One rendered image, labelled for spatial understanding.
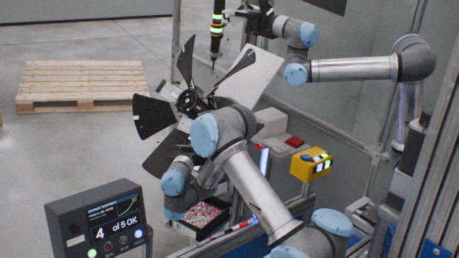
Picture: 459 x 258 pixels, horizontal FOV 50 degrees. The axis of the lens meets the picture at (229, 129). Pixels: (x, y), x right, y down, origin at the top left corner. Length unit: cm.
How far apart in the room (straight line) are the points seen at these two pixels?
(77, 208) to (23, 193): 232
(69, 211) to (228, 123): 50
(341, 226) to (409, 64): 56
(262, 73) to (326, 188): 76
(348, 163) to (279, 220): 126
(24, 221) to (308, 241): 243
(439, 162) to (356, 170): 122
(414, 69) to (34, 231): 252
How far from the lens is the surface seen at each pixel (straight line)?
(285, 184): 292
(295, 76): 158
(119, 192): 146
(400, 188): 154
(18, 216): 352
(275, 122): 262
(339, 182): 263
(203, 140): 137
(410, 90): 180
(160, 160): 212
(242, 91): 234
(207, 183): 170
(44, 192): 371
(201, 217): 204
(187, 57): 229
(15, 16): 736
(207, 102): 213
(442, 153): 134
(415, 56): 164
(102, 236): 147
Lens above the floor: 210
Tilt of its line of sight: 27 degrees down
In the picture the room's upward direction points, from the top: 6 degrees clockwise
